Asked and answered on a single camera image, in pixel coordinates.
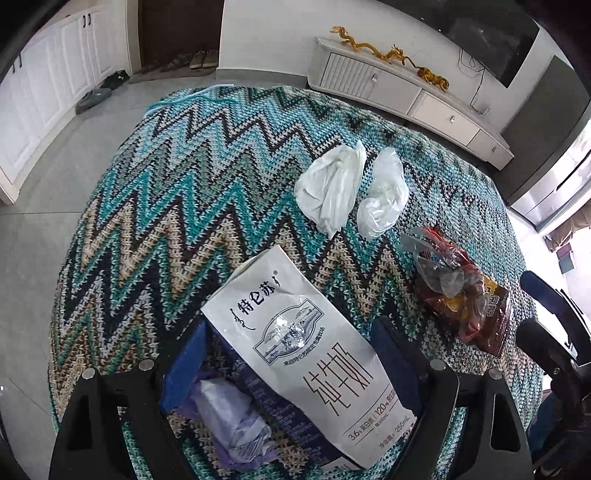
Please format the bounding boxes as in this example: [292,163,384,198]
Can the large black wall television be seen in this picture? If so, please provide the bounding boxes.
[387,0,539,87]

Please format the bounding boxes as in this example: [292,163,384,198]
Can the purple crumpled wrapper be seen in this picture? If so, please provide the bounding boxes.
[175,375,277,471]

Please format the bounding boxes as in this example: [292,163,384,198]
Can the brown door mat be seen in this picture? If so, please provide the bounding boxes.
[128,64,216,84]

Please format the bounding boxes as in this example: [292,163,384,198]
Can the beige shoes pair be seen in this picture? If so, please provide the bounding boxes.
[189,49,219,71]

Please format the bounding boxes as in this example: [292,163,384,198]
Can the white milk carton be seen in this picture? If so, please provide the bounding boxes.
[201,245,415,469]

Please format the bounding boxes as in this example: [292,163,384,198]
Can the grey double-door refrigerator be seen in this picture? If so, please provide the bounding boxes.
[494,57,590,233]

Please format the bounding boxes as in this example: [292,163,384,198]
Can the dark brown entrance door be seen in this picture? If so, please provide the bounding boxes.
[138,0,224,67]

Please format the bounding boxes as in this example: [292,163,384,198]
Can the brown orange snack packet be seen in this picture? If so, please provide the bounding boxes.
[458,275,512,358]

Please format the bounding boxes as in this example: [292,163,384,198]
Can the white shoe cabinet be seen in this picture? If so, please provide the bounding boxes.
[1,1,137,205]

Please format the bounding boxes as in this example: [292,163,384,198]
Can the zigzag patterned teal rug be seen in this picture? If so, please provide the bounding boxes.
[48,85,544,480]

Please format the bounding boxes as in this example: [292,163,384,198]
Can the grey slipper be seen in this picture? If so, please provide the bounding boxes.
[75,88,112,115]

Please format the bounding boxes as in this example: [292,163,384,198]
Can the golden lion ornament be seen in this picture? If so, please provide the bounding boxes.
[417,67,450,92]

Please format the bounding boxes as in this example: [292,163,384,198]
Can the crumpled white tissue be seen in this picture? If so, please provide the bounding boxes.
[294,140,367,239]

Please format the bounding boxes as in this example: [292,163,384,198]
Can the clear white plastic bag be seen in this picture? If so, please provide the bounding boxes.
[356,147,410,240]

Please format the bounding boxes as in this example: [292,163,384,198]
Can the red clear snack wrapper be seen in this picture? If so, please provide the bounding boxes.
[401,227,487,344]

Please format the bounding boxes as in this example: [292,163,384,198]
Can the black shoes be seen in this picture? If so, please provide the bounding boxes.
[100,70,130,91]

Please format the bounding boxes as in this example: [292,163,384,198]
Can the white TV cabinet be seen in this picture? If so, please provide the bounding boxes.
[308,38,514,170]

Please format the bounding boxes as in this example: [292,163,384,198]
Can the golden dragon ornament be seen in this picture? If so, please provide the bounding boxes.
[329,26,418,69]

